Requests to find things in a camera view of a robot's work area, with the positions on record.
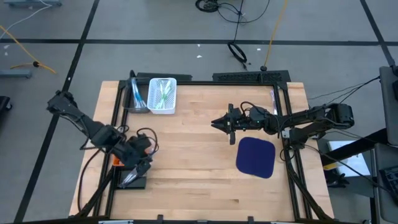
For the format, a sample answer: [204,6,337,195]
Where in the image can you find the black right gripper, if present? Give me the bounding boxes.
[211,103,251,146]

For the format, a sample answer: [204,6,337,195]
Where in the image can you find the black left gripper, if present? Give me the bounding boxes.
[119,135,153,177]

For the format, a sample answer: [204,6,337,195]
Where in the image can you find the green toothbrush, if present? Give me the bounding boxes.
[161,86,175,109]
[154,79,167,97]
[155,89,172,111]
[157,79,172,108]

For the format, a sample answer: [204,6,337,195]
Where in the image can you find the blue toothbrush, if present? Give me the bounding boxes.
[130,77,141,108]
[132,79,144,109]
[135,81,147,108]
[134,91,149,110]

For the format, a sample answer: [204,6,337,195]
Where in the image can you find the black plastic basket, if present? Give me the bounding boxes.
[113,166,148,190]

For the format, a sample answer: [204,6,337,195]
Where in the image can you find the dark blue square mat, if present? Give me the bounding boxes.
[235,136,277,179]

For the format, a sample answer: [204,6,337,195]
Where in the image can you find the black perforated panel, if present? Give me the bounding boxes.
[212,70,292,83]

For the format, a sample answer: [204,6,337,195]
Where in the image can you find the dark grey plastic basket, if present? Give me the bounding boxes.
[122,83,152,114]

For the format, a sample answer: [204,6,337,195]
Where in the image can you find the white perforated plastic basket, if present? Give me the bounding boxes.
[147,77,178,115]

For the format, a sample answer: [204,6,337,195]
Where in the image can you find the black flat panel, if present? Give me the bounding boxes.
[136,72,193,82]

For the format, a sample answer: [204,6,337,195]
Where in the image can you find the white box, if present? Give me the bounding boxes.
[326,139,371,178]

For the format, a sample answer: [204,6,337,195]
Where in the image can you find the black floor object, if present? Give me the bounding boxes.
[0,95,13,112]

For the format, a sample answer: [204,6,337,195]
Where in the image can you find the grey metal foot bar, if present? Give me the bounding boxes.
[3,0,63,7]
[0,68,34,78]

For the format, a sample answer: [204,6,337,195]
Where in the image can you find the grey furniture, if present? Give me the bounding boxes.
[378,65,398,144]

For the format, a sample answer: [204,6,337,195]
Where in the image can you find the grey cabinet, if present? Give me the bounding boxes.
[369,142,398,224]

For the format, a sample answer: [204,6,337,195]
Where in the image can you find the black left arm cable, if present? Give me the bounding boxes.
[136,126,160,156]

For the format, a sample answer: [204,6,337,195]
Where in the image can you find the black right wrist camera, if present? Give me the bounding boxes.
[248,106,267,123]

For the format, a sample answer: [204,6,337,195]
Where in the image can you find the silver aluminium bracket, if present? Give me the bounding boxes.
[98,219,134,224]

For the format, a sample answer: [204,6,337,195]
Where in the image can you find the black cable under table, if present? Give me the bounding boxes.
[76,144,105,214]

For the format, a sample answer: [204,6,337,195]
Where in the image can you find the black coiled cable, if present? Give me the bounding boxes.
[227,42,249,71]

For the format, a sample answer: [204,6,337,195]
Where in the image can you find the yellow hanging cable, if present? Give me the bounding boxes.
[263,0,289,72]

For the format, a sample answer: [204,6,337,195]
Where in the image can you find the black floor cable bundle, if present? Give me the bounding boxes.
[195,0,271,24]

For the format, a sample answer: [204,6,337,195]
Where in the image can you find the yellow floor cable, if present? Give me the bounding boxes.
[0,24,57,75]

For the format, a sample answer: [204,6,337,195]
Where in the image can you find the white floor cable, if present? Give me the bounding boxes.
[0,0,54,40]

